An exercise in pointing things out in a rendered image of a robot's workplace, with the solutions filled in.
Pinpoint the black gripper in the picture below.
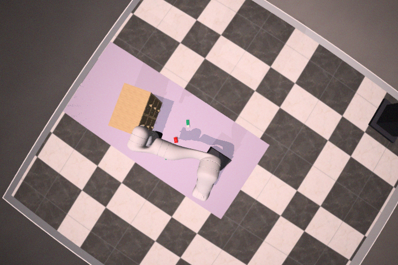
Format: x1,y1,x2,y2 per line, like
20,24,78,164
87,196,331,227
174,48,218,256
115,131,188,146
151,130,163,139

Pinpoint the small wooden chest of drawers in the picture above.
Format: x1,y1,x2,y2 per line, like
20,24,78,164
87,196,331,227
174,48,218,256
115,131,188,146
108,83,162,134

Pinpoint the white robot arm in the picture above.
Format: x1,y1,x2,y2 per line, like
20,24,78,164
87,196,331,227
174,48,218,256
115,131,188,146
127,126,221,201

